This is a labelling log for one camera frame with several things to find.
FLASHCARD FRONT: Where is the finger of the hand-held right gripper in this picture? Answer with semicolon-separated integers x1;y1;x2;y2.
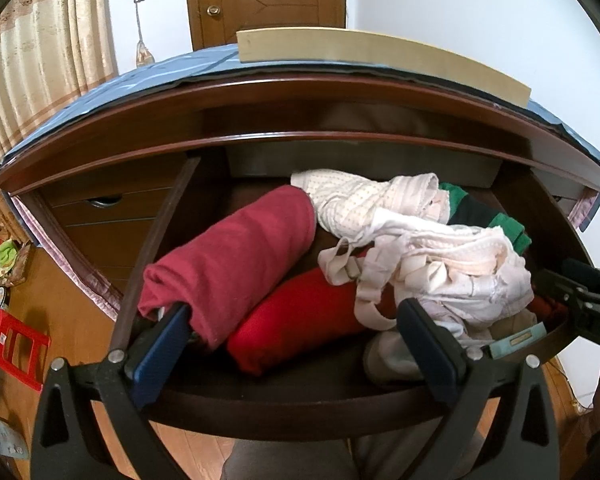
532;269;588;312

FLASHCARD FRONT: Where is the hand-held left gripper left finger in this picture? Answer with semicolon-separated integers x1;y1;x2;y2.
30;302;196;480

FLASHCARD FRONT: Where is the wall hook with hanging pendant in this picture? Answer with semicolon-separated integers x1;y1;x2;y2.
132;0;156;67

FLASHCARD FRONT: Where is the dark red garment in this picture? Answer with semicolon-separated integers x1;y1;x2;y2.
531;294;567;322

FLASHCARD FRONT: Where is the red plastic stool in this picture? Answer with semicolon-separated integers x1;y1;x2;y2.
0;305;52;395

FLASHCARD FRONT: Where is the white dotted underwear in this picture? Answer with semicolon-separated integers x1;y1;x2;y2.
290;169;452;241

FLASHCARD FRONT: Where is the maroon garment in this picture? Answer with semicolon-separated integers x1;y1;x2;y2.
137;185;317;352

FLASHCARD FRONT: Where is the small teal box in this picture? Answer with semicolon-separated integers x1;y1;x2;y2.
487;322;548;359

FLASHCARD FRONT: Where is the blue checked tablecloth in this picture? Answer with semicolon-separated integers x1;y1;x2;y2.
10;42;600;173

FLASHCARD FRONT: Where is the beige garment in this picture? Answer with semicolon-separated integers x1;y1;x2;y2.
507;309;537;335

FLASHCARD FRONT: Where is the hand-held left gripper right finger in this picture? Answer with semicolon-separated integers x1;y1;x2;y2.
396;299;561;480

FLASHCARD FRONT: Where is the white strappy underwear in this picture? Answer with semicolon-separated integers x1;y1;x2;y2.
317;224;535;333

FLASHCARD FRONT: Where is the green cloth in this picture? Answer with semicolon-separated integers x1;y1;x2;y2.
0;240;19;279

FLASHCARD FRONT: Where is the dark wooden drawer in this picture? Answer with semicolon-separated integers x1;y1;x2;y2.
112;155;600;432

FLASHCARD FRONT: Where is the plain white garment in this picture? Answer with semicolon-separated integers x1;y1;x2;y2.
364;327;473;388

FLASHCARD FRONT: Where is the beige wooden tray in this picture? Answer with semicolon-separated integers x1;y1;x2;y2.
236;27;532;107

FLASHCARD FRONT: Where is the dark wooden desk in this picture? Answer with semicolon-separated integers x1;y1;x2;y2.
0;72;600;321

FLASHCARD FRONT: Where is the beige patterned curtain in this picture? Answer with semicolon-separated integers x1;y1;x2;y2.
0;0;121;221

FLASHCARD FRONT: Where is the green garment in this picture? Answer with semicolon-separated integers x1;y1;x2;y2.
439;182;531;256

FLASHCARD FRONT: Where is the brown side drawer with handle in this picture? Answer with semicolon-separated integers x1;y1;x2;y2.
44;172;181;228

